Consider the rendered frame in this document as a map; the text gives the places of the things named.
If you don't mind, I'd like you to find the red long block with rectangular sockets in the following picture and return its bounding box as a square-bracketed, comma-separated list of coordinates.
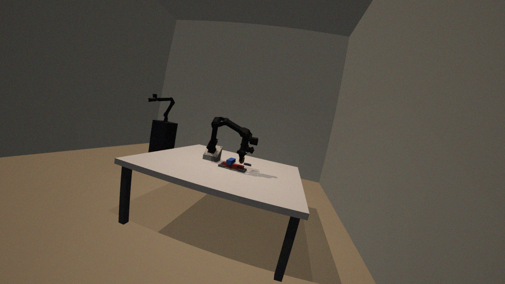
[222, 161, 244, 170]

